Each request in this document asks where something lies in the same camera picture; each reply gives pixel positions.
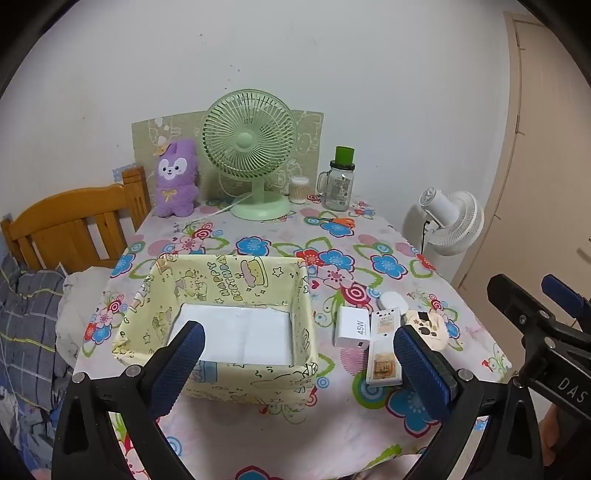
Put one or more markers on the beige printed board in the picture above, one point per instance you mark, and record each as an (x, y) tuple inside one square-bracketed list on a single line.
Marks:
[(147, 134)]

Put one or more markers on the green desk fan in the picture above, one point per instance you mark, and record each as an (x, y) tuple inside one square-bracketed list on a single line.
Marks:
[(244, 138)]

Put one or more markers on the beige bear shaped item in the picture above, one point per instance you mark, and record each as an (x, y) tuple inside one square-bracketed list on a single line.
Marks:
[(431, 337)]

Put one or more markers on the white floor fan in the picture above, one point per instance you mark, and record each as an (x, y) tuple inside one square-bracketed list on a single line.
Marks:
[(457, 221)]

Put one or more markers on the beige door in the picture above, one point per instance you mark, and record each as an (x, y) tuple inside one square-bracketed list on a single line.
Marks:
[(545, 161)]

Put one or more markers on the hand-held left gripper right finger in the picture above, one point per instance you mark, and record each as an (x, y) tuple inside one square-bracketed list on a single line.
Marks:
[(422, 374)]

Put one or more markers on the cotton swab jar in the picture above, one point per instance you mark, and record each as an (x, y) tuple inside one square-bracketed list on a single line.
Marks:
[(298, 191)]

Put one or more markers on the floral tablecloth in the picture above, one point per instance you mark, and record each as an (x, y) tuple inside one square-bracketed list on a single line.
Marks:
[(286, 249)]

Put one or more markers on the white oval case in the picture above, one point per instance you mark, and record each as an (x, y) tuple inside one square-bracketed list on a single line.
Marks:
[(393, 301)]

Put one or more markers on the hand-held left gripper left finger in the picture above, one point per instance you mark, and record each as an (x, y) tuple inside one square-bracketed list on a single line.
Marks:
[(180, 369)]

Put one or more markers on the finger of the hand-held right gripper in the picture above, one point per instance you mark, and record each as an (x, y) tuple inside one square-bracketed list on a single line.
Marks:
[(561, 293), (512, 304)]

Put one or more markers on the blue printed sheet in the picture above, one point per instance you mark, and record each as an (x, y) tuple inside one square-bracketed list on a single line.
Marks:
[(122, 171)]

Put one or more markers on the glass mug with green lid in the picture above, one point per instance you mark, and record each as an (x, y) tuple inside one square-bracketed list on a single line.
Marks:
[(337, 189)]

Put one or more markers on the purple plush toy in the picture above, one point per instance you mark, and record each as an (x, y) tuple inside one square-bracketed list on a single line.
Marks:
[(175, 184)]

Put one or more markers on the person's right hand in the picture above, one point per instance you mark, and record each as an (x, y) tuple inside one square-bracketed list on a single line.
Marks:
[(550, 436)]

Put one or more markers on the wooden headboard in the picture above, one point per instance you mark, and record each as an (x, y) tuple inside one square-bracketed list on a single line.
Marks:
[(55, 207)]

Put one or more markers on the white cloth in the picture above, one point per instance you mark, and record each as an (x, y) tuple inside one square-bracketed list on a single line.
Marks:
[(78, 295)]

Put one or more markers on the yellow fabric storage box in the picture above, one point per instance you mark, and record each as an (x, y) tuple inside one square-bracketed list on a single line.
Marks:
[(221, 277)]

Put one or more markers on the plaid blanket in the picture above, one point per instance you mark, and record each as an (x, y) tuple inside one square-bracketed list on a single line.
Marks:
[(27, 314)]

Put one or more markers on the white charger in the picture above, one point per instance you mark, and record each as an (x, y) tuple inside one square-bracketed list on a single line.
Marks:
[(351, 327)]

